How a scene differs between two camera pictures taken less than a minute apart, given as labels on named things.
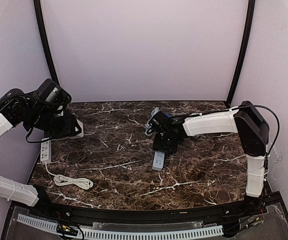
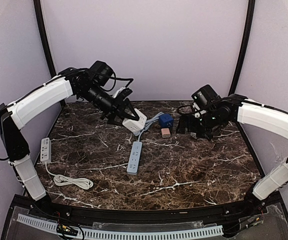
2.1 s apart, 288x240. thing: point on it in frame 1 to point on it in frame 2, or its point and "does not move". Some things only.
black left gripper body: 65,124 to 117,109
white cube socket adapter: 81,126 to 135,126
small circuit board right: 255,219 does not move
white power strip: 45,157 does not move
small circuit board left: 66,229 does not move
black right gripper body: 164,145 to 192,124
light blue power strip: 158,157 to 133,163
